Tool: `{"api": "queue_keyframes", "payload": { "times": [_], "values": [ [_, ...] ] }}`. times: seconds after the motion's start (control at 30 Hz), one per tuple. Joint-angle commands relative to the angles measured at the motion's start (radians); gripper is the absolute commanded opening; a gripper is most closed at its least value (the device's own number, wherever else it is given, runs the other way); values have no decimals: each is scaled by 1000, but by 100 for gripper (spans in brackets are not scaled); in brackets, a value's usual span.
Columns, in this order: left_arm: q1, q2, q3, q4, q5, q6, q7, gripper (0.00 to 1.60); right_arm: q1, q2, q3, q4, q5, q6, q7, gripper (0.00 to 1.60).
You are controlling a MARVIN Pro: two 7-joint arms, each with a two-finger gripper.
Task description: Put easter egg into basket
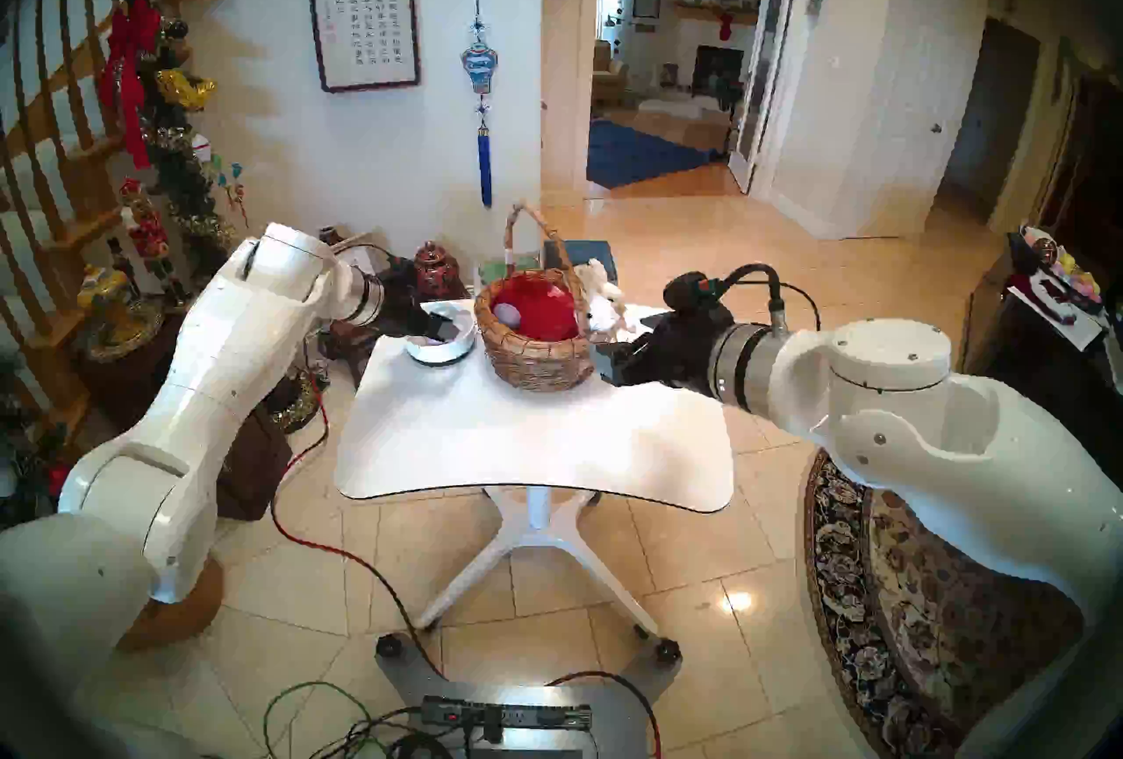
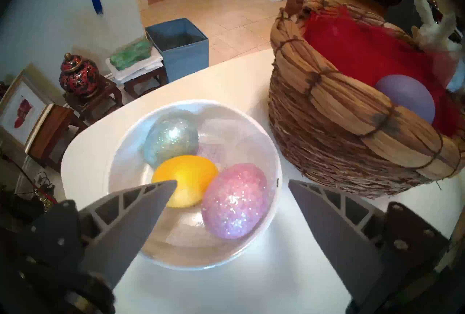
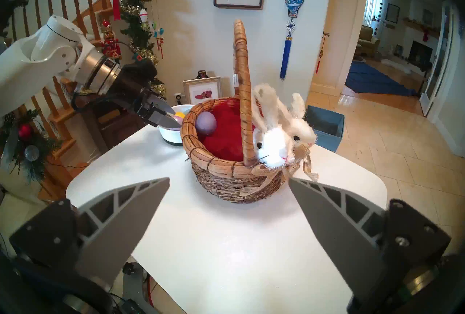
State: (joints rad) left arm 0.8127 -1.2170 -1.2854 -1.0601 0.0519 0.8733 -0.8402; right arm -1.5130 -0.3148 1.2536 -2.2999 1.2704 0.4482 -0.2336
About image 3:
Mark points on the small dark vase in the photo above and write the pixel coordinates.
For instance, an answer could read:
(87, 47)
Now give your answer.
(202, 74)

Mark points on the white egg hanging ornament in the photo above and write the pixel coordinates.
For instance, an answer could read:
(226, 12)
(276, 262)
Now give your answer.
(143, 15)

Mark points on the cream plush bunny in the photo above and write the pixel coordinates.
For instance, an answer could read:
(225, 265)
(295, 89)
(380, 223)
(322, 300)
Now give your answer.
(303, 131)

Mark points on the blue floor rug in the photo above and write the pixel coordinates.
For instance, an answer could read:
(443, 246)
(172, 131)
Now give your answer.
(374, 81)

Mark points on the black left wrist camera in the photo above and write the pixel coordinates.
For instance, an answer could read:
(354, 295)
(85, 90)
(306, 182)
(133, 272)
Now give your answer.
(141, 68)

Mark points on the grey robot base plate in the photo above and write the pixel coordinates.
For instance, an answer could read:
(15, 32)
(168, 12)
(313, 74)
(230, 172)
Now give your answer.
(136, 291)

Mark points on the blue vase knot hanging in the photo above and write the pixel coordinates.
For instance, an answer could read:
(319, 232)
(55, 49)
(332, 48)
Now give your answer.
(294, 3)

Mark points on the framed red artwork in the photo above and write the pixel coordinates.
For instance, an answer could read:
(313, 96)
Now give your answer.
(203, 92)

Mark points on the purple easter egg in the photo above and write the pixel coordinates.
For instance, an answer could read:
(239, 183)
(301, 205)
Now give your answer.
(206, 123)

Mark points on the white round bowl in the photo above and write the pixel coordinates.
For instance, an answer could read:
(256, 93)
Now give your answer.
(170, 137)

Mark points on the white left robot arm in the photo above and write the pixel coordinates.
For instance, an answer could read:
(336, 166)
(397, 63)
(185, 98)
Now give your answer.
(36, 59)

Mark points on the green christmas garland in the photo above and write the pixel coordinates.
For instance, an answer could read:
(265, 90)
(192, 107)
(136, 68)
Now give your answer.
(138, 33)

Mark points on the red nutcracker figure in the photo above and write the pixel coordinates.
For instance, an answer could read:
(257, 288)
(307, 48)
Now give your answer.
(110, 44)

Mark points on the wooden staircase railing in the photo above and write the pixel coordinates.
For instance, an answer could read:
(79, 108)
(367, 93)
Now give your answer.
(63, 117)

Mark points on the light framed wall picture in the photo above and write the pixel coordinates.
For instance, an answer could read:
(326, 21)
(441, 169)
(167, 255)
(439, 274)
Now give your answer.
(427, 16)

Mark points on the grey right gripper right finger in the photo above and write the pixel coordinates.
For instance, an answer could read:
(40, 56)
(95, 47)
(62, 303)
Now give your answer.
(348, 240)

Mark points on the small christmas tree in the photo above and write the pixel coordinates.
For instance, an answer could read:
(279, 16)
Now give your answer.
(43, 146)

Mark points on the black framed wall picture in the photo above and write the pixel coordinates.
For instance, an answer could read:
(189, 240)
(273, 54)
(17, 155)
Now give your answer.
(392, 13)

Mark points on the red bauble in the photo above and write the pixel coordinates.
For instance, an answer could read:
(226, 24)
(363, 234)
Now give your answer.
(25, 131)

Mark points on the beige armchair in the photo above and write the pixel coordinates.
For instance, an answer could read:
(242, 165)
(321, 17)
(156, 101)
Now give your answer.
(368, 43)

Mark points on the red christmas stocking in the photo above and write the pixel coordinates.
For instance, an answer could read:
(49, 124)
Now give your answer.
(425, 34)

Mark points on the white fluffy pet bed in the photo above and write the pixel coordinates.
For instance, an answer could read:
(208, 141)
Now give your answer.
(394, 64)

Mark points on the red tulle cloth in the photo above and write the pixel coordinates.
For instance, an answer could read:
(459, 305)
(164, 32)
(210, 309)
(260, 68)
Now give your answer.
(227, 135)

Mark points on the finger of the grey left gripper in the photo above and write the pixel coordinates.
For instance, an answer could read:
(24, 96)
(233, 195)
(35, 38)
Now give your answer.
(167, 121)
(161, 104)

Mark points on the yellow easter egg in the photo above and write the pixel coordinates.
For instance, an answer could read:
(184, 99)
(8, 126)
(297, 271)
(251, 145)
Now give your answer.
(180, 114)

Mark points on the white glass french door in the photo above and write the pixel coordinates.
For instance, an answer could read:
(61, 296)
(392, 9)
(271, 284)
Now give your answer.
(436, 62)

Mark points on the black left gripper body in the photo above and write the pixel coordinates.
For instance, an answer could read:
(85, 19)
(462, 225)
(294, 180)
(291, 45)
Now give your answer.
(132, 93)

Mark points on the silver bauble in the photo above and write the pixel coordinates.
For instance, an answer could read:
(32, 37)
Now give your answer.
(31, 153)

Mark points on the small red knot charm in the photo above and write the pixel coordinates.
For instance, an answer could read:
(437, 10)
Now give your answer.
(317, 67)

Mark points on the black fireplace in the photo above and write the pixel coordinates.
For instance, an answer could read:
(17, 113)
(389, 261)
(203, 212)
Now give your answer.
(419, 52)

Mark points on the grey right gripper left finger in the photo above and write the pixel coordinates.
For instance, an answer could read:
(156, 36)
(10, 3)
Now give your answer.
(116, 229)

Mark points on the dark wooden cabinet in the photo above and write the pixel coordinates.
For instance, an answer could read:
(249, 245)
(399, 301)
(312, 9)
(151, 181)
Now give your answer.
(109, 124)

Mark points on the blue fabric storage box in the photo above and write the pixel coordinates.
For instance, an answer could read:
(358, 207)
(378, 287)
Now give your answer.
(327, 128)

